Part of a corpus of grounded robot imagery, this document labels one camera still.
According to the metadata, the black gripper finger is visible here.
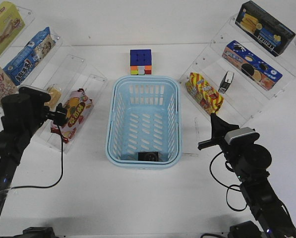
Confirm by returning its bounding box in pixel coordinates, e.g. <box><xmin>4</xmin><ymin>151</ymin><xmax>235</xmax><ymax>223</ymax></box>
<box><xmin>53</xmin><ymin>103</ymin><xmax>67</xmax><ymax>126</ymax></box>

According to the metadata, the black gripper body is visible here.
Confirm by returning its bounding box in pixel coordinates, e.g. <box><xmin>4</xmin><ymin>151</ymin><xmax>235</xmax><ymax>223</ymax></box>
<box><xmin>198</xmin><ymin>113</ymin><xmax>239</xmax><ymax>159</ymax></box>
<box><xmin>19</xmin><ymin>86</ymin><xmax>56</xmax><ymax>124</ymax></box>

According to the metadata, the bread slice pack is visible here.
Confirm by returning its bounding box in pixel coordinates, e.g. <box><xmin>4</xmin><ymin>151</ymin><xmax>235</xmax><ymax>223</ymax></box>
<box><xmin>45</xmin><ymin>84</ymin><xmax>62</xmax><ymax>110</ymax></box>

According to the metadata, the black white tissue pack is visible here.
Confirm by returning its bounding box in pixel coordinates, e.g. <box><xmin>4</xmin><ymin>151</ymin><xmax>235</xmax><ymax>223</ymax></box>
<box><xmin>138</xmin><ymin>151</ymin><xmax>159</xmax><ymax>162</ymax></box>
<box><xmin>218</xmin><ymin>71</ymin><xmax>235</xmax><ymax>94</ymax></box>

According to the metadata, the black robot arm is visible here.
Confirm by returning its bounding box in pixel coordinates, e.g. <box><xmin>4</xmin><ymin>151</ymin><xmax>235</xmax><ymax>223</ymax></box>
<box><xmin>0</xmin><ymin>86</ymin><xmax>67</xmax><ymax>216</ymax></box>
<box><xmin>198</xmin><ymin>113</ymin><xmax>296</xmax><ymax>238</ymax></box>

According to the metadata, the light blue plastic basket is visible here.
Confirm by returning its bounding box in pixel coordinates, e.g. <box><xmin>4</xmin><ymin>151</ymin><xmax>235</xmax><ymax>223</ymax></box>
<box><xmin>105</xmin><ymin>75</ymin><xmax>182</xmax><ymax>170</ymax></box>

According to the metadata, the strawberry print snack bag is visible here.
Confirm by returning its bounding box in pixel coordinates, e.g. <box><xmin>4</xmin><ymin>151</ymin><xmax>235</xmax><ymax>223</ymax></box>
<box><xmin>50</xmin><ymin>88</ymin><xmax>94</xmax><ymax>143</ymax></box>

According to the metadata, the right clear acrylic shelf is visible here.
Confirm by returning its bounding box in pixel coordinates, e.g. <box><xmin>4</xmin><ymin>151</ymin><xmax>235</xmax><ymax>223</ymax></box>
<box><xmin>179</xmin><ymin>16</ymin><xmax>296</xmax><ymax>139</ymax></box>

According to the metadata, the clear acrylic shelf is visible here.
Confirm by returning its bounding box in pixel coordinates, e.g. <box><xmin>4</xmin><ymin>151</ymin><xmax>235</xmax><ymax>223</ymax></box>
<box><xmin>179</xmin><ymin>16</ymin><xmax>296</xmax><ymax>139</ymax></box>
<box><xmin>0</xmin><ymin>4</ymin><xmax>108</xmax><ymax>155</ymax></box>

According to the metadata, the red yellow striped snack bag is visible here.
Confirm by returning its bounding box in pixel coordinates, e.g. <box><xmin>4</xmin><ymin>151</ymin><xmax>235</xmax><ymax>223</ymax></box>
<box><xmin>185</xmin><ymin>72</ymin><xmax>224</xmax><ymax>115</ymax></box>

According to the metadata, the left clear acrylic shelf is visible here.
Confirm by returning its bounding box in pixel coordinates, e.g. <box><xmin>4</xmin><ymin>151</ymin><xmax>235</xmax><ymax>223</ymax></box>
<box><xmin>0</xmin><ymin>4</ymin><xmax>108</xmax><ymax>155</ymax></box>

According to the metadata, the blue cookie bag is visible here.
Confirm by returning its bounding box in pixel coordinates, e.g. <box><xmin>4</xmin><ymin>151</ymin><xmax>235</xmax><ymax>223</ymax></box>
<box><xmin>3</xmin><ymin>27</ymin><xmax>56</xmax><ymax>86</ymax></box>

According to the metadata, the blue orange cookie box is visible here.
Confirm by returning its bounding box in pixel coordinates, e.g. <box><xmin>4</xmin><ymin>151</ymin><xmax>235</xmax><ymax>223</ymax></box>
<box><xmin>222</xmin><ymin>40</ymin><xmax>283</xmax><ymax>91</ymax></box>

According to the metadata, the yellow-green wafer box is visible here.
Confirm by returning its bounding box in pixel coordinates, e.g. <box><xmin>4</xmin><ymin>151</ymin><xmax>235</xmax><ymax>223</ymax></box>
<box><xmin>0</xmin><ymin>1</ymin><xmax>25</xmax><ymax>55</ymax></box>

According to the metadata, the colourful puzzle cube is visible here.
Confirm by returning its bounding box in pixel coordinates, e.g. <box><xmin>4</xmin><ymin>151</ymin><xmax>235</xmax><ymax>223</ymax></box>
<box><xmin>130</xmin><ymin>49</ymin><xmax>152</xmax><ymax>75</ymax></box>

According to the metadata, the black Fruizza biscuit box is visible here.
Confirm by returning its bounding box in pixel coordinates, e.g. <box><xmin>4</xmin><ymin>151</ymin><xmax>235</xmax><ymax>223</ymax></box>
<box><xmin>235</xmin><ymin>0</ymin><xmax>296</xmax><ymax>57</ymax></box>

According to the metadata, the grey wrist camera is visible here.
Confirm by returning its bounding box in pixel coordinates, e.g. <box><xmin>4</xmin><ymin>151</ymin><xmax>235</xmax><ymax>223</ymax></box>
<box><xmin>224</xmin><ymin>127</ymin><xmax>260</xmax><ymax>145</ymax></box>

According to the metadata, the right black cable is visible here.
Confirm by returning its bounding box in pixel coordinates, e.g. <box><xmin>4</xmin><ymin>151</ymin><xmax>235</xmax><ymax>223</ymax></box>
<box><xmin>209</xmin><ymin>151</ymin><xmax>249</xmax><ymax>211</ymax></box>

